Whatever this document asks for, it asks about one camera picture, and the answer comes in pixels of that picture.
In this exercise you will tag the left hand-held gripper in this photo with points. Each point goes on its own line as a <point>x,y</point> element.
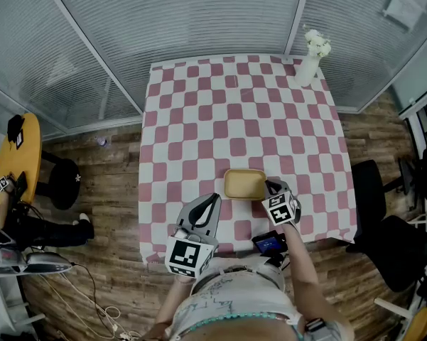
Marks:
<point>184,256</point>

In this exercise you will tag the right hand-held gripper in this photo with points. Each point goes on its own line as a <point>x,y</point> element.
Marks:
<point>279,208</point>

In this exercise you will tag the tan rectangular container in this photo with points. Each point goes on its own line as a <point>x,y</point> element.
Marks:
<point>243,184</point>

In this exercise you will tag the person's left forearm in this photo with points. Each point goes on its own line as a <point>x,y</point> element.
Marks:
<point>172,304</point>

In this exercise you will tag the person's right forearm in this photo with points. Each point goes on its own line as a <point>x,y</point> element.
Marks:
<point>302,272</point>

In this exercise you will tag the black device with blue screen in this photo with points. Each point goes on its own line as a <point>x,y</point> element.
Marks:
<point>268,243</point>

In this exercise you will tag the table with checkered tablecloth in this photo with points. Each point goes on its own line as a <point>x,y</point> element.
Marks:
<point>234,119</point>

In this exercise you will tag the person's white printed shirt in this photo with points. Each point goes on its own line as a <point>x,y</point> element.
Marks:
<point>231,293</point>

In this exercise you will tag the white vase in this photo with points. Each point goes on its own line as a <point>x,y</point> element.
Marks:
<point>306,71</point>

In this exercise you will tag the black office chair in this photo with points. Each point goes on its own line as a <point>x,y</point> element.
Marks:
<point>394,233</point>

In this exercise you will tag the black round stool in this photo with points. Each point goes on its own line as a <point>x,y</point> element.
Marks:
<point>62,185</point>

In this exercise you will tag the white flowers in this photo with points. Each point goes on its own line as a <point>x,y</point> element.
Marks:
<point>318,44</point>

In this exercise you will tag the dark swivel chair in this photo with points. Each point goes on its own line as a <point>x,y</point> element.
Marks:
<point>426,176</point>

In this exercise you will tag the silver grey flat device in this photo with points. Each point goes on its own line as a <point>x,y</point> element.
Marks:
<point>39,262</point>

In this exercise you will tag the yellow round side table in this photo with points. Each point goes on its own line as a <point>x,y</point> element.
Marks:
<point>19,162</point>

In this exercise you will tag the black pouch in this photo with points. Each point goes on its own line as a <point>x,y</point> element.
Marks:
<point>15,127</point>

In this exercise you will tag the yellow chair with white frame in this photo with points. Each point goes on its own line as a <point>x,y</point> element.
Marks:
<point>421,320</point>

